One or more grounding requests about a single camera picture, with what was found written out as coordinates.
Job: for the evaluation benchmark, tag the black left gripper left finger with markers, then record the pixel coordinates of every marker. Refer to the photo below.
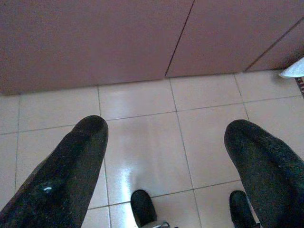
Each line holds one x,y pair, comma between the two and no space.
59,178

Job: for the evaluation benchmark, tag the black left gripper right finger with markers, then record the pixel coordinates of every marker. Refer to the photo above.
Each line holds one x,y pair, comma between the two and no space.
273,178

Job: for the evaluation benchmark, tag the black robot right foot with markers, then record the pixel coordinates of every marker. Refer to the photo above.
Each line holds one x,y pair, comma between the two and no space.
240,209

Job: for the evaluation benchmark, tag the black robot foot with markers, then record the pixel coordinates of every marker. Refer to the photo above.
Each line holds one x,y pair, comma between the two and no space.
240,209
142,206

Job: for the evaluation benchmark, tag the black robot left foot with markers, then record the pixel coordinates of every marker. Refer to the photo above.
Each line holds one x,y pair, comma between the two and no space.
142,206

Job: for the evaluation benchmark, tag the patterned rug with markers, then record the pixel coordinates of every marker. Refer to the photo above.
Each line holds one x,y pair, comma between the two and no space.
300,86

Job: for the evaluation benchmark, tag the white rounded floor object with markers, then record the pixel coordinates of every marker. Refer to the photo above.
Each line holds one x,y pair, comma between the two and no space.
293,70

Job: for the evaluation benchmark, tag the brown cabinet door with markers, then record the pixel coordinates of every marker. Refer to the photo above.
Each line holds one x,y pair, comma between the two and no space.
285,52
225,40
83,42

